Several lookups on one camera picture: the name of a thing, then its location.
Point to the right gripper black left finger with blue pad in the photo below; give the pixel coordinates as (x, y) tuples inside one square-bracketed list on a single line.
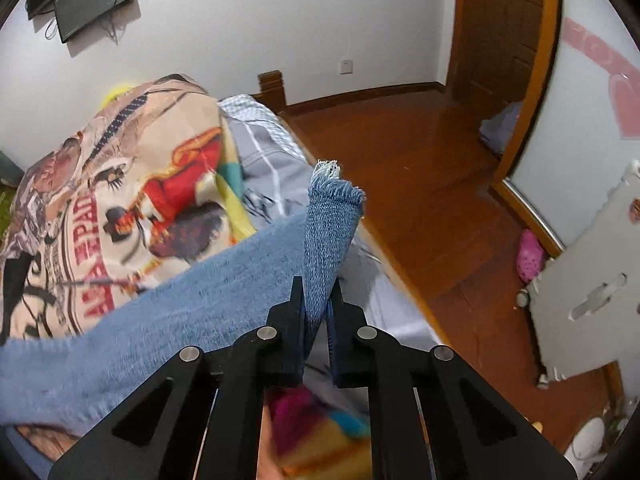
[(199, 415)]

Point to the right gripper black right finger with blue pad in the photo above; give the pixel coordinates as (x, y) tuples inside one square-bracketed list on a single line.
[(432, 415)]

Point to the blue denim jeans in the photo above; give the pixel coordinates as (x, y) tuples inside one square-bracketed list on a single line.
[(72, 383)]

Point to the white slipper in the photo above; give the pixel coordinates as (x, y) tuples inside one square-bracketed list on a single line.
[(584, 450)]

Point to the pink croc shoe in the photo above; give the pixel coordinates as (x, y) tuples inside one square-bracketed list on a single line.
[(530, 257)]

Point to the grey foam board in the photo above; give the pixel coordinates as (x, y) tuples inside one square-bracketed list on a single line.
[(585, 304)]

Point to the printed poster blanket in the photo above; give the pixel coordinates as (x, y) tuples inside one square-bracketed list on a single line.
[(150, 187)]

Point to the grey checked bed sheet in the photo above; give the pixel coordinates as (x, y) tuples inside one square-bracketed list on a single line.
[(276, 170)]

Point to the purple cloth bundle on floor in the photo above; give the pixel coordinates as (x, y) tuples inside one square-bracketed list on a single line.
[(496, 132)]

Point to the sliding wardrobe door white panel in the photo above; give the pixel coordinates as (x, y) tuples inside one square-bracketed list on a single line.
[(579, 126)]

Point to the yellow plush pillow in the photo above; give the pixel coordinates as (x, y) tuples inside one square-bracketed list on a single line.
[(115, 93)]

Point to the wooden door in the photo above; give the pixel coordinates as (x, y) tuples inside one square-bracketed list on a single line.
[(493, 53)]

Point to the wooden bed post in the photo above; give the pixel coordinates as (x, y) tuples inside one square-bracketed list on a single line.
[(271, 91)]

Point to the white wall socket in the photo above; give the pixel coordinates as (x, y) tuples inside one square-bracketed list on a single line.
[(346, 67)]

